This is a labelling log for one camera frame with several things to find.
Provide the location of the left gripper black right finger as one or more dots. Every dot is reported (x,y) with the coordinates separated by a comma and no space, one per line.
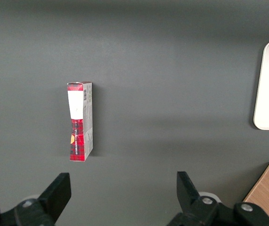
(190,200)

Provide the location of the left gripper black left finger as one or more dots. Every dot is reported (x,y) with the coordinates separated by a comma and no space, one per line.
(54,197)

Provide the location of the red plaid cardboard box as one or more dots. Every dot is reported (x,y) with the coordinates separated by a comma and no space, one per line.
(75,103)

